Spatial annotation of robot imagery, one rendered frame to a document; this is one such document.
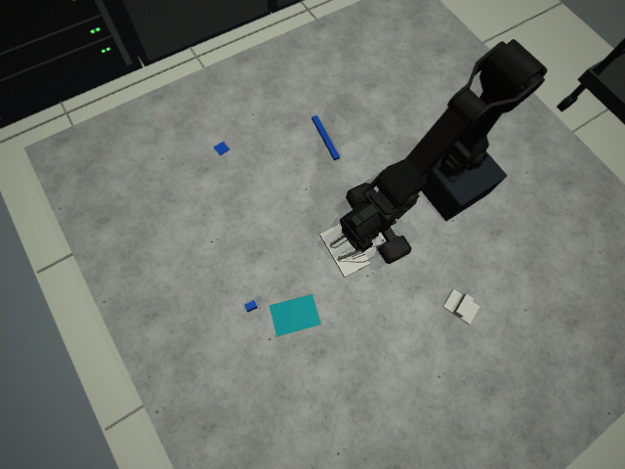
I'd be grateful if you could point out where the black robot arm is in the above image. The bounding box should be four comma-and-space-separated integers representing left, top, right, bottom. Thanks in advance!
340, 39, 547, 252

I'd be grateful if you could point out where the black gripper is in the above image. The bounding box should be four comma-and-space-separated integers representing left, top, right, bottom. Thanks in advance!
346, 183, 412, 264

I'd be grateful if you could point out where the blue flat bar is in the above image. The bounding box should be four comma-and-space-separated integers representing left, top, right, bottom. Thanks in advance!
312, 115, 340, 160

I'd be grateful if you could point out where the teal flat rectangular plate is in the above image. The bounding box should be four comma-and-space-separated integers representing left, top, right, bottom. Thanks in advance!
270, 294, 320, 337

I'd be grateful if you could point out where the small blue square tile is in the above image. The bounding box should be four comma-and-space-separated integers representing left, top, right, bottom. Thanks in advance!
213, 142, 229, 155

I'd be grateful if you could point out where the small blue cube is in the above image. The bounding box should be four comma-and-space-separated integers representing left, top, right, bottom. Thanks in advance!
244, 300, 258, 313

